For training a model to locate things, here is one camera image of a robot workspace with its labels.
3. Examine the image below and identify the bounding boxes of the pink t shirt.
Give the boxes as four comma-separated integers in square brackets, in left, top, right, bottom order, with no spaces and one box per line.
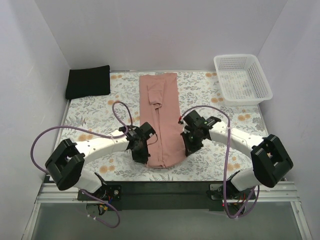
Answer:
[139,73,186,168]

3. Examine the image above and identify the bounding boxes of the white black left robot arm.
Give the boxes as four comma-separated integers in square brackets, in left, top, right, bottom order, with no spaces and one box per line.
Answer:
[45,122,157,200]

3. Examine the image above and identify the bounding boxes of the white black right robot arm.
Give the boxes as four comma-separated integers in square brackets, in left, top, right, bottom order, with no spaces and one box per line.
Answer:
[178,110,294,199]

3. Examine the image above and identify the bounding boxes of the floral patterned table mat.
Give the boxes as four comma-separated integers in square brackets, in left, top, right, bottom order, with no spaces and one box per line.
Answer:
[60,71,268,181]

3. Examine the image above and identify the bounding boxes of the white plastic basket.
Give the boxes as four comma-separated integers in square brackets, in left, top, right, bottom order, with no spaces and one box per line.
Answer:
[213,54,273,106]

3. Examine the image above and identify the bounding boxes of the folded black t shirt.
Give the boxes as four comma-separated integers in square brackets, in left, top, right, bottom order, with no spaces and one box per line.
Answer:
[65,65,111,100]

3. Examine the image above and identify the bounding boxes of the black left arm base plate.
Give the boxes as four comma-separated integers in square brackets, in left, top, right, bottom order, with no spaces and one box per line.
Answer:
[83,183,122,201]

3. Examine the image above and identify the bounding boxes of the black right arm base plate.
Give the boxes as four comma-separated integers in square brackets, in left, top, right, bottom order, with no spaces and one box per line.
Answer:
[206,183,256,200]

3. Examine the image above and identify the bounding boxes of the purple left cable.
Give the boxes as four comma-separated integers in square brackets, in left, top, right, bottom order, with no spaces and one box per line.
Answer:
[30,101,133,229]

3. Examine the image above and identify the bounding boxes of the aluminium frame rail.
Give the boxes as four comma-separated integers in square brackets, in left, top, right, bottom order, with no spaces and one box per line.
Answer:
[23,181,312,240]

